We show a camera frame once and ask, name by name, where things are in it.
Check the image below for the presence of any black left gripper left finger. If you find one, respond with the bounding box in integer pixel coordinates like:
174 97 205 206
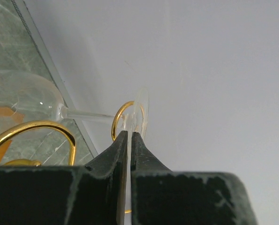
0 131 128 225

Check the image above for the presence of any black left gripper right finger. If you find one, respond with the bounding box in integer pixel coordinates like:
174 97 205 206
131 132 257 225

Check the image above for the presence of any clear wine glass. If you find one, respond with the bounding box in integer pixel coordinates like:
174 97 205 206
0 70 149 166

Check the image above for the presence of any gold wire wine glass rack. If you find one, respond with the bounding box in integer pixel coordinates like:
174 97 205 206
0 100 146 214

